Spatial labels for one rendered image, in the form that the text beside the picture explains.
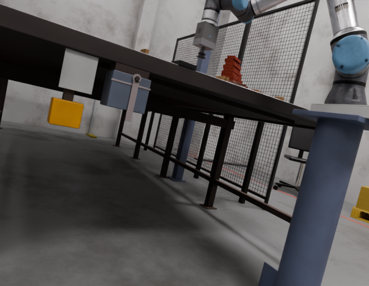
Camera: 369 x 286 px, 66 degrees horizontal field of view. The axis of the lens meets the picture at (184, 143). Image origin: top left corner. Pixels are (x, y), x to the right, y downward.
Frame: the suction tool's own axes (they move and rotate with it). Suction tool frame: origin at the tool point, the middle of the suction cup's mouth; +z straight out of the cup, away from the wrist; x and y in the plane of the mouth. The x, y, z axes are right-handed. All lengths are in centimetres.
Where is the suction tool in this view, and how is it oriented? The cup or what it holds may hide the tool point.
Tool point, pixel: (201, 57)
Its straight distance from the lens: 139.2
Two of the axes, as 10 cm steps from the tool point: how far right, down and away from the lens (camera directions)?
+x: 5.4, 1.9, -8.2
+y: -8.1, -1.4, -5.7
